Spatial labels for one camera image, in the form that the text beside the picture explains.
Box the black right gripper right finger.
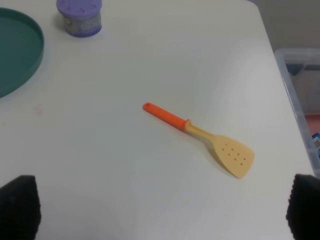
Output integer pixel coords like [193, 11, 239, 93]
[286, 174, 320, 240]

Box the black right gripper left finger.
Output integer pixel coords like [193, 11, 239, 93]
[0, 175, 41, 240]

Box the orange handled beige spatula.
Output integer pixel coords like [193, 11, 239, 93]
[143, 102, 255, 179]

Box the clear plastic storage bin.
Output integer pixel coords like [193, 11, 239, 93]
[274, 48, 320, 178]

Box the teal round plate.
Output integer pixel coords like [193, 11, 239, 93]
[0, 7, 45, 97]

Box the purple lidded small jar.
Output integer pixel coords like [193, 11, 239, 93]
[56, 0, 102, 38]

